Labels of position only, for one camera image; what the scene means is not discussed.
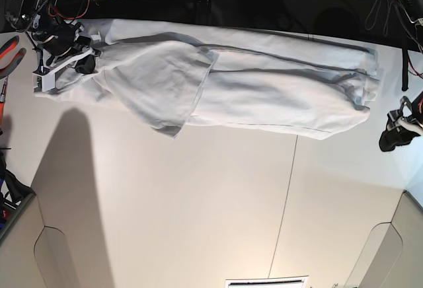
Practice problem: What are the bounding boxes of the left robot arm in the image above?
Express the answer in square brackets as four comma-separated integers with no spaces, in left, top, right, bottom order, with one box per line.
[379,0,422,152]

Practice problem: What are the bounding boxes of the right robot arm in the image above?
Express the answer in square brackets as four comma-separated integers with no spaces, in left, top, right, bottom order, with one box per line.
[5,0,100,75]

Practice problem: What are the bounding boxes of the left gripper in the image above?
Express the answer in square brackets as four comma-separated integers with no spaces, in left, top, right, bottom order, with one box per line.
[379,92,422,152]

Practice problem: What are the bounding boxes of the orange handled screwdriver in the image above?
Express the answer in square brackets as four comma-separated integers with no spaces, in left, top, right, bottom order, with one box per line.
[0,76,9,124]

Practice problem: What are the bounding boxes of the orange handled pliers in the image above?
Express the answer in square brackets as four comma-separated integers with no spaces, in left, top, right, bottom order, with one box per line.
[0,36,27,81]

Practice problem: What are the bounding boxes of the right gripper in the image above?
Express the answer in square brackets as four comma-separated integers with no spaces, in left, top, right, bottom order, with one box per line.
[31,20,96,74]

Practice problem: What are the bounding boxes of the white t-shirt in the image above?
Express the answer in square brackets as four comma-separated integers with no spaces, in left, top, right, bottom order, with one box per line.
[34,19,379,140]

